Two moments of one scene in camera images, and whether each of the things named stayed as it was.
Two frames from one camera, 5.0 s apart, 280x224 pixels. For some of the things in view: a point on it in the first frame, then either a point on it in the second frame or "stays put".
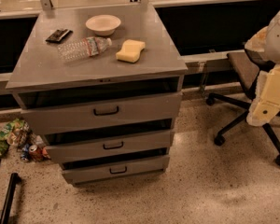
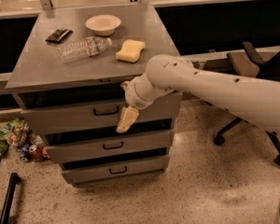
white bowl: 104,24 stays put
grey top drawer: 47,113 stays put
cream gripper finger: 272,93 -> 128,116
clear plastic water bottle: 82,49 stays put
